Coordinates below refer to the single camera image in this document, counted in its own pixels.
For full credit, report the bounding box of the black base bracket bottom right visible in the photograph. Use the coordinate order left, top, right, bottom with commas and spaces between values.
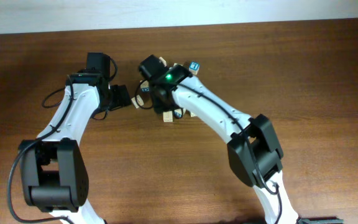
296, 218, 344, 224

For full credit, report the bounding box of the wooden block blue number five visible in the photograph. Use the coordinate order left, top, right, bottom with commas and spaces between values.
140, 80, 150, 93

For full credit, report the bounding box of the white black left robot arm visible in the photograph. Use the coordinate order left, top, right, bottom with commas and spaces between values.
14, 73, 131, 223

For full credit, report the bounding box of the wooden block blue top face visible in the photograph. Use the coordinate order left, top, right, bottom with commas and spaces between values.
188, 62, 200, 75

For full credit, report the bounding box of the wooden block top left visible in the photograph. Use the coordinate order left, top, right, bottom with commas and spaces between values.
158, 57, 167, 67

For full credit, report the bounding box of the wooden block with shell drawing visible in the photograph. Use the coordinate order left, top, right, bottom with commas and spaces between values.
131, 95, 144, 109

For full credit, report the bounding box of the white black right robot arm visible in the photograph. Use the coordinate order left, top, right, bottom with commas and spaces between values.
145, 65, 300, 223

